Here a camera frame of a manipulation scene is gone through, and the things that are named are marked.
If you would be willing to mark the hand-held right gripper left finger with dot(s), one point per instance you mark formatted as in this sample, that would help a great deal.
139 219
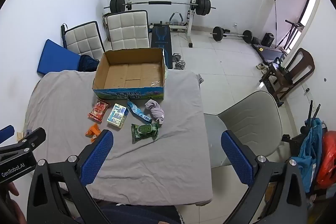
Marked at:
98 155

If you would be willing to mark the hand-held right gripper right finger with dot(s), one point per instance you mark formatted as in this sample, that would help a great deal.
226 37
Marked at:
236 155

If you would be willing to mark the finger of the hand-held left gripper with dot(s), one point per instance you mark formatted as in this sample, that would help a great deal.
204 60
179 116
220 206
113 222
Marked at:
34 137
6 130

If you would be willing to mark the orange snack packet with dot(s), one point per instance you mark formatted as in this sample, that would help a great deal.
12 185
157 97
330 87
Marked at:
93 129
94 138

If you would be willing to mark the white blue tissue pack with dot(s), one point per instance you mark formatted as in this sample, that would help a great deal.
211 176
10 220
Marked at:
116 116

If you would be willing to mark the red snack packet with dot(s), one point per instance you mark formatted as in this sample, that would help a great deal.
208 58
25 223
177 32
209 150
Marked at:
99 109

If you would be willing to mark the green wet wipes pack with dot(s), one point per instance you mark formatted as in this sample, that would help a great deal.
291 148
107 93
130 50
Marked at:
144 132

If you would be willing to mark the blue long packet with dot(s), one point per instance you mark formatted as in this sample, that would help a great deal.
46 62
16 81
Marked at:
136 109

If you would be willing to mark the grey pink socks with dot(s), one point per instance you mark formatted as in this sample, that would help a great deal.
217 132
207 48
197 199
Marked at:
156 112

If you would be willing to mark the printed cardboard box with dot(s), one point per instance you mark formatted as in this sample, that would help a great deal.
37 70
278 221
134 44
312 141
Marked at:
126 74

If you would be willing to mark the person's left hand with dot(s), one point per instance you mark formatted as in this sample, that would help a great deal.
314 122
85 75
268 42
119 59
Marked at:
15 208

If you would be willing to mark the small wooden block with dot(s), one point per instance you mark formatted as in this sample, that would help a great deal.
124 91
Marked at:
20 135

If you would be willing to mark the grey office chair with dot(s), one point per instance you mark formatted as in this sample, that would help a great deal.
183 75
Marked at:
249 119

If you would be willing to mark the grey table cloth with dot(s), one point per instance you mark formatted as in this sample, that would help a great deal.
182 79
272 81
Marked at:
157 161

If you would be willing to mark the person's dark clothing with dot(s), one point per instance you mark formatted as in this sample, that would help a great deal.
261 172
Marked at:
139 216

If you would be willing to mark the blue bag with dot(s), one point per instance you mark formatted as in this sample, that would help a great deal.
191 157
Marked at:
311 150

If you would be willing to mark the blue foam mat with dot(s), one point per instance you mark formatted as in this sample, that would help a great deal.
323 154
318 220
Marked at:
55 58

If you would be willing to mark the dark blue jacket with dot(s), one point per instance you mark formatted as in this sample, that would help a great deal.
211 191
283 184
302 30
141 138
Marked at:
88 64

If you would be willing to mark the white shoes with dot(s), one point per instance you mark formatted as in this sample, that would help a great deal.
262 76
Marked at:
262 67

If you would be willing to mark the red plastic bag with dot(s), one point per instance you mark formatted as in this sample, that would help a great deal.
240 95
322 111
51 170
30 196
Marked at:
328 158

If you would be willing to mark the black blue rod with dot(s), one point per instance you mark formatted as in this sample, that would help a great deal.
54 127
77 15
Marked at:
63 35

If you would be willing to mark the black treadmill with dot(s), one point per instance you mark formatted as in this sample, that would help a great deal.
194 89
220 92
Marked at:
267 53

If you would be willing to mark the white padded chair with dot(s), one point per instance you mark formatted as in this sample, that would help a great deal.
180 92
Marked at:
84 40
127 29

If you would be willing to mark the dark wooden chair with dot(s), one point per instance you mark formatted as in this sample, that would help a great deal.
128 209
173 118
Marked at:
302 66

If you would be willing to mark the black speaker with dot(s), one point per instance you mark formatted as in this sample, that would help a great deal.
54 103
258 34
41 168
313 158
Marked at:
267 39

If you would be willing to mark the short barbell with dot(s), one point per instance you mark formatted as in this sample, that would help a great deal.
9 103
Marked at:
232 34

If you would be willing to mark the black blue weight bench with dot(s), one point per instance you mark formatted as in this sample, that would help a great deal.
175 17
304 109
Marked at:
161 40

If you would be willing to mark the white barbell rack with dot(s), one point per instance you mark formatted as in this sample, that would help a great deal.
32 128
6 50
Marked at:
193 16

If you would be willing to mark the window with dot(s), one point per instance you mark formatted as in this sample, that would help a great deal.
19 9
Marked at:
311 11

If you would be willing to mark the long barbell with black plates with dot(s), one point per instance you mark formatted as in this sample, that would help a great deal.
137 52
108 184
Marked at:
157 2

